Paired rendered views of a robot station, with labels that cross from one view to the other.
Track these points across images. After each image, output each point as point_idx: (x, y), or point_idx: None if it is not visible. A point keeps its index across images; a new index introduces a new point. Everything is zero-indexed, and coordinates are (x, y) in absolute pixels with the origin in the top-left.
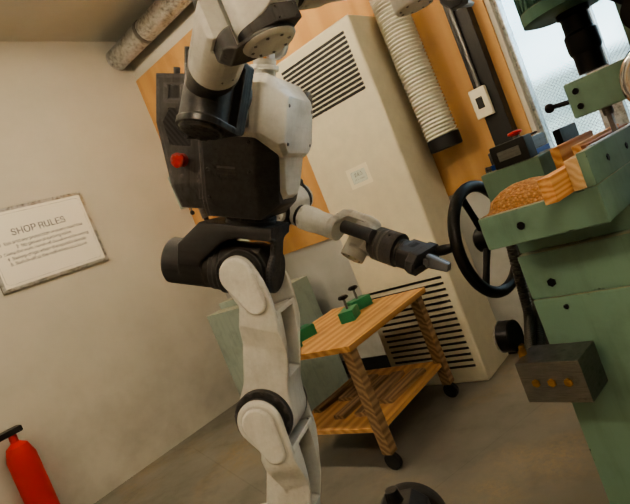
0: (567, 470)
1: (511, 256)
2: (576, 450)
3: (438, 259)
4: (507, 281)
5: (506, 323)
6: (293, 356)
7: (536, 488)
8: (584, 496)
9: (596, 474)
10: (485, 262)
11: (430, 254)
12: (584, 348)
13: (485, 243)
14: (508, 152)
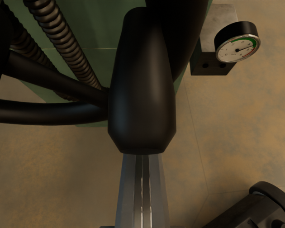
0: (58, 205)
1: (62, 18)
2: (33, 208)
3: (151, 161)
4: (38, 107)
5: (250, 22)
6: None
7: (80, 220)
8: (85, 183)
9: (62, 184)
10: (62, 76)
11: (135, 225)
12: (211, 5)
13: (5, 31)
14: None
